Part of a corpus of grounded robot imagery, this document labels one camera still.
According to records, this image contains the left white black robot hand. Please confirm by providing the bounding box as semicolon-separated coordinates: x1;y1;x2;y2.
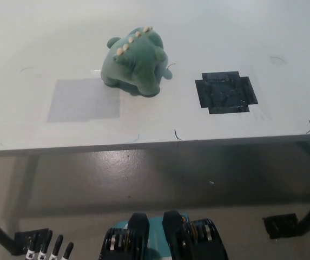
26;231;75;260

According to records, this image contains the green plush dinosaur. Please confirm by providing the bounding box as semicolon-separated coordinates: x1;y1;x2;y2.
100;25;174;98

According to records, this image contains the black floor tape patch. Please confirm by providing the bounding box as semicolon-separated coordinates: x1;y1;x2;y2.
14;228;50;256
262;213;300;239

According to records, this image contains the black teal robot torso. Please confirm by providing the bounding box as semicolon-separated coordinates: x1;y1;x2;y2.
99;210;231;260

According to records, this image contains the grey square tape patch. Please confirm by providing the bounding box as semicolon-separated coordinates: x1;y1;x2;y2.
47;78;121;124

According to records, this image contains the black cross-shaped tape patch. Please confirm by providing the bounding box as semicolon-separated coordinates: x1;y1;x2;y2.
195;71;259;115

